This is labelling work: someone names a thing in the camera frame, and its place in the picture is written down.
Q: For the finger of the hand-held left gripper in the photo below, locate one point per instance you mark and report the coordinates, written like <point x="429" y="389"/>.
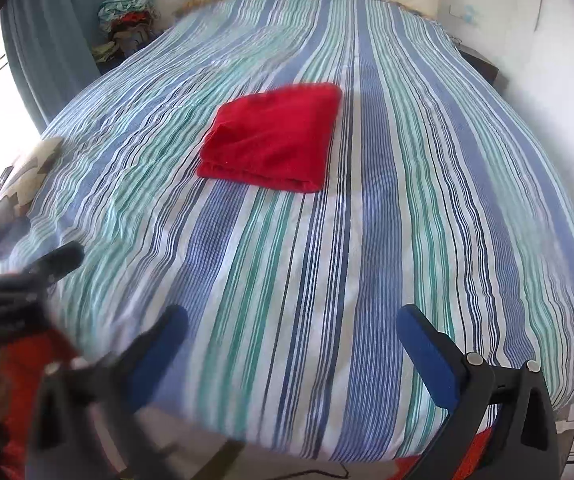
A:
<point x="59" y="262"/>

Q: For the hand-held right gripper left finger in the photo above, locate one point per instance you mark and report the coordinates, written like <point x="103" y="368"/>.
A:
<point x="162" y="345"/>

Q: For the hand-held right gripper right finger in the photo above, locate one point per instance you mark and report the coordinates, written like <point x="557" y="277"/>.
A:
<point x="427" y="355"/>

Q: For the red sweater with white print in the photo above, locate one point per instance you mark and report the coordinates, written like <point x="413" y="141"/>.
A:
<point x="272" y="140"/>

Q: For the person's left forearm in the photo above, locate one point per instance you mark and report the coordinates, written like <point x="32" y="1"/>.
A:
<point x="22" y="375"/>

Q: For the pile of clothes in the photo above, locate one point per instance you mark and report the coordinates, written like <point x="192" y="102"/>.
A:
<point x="127" y="20"/>

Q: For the beige zigzag cushion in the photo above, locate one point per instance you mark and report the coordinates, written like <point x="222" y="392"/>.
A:
<point x="32" y="165"/>

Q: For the striped bedspread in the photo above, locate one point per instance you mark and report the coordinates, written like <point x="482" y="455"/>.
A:
<point x="317" y="260"/>

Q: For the blue curtain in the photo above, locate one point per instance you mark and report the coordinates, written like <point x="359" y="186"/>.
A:
<point x="52" y="35"/>

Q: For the white wardrobe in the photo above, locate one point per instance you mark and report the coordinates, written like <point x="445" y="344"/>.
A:
<point x="557" y="110"/>

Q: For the dark wooden nightstand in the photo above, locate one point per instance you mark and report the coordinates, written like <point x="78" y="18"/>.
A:
<point x="482" y="67"/>

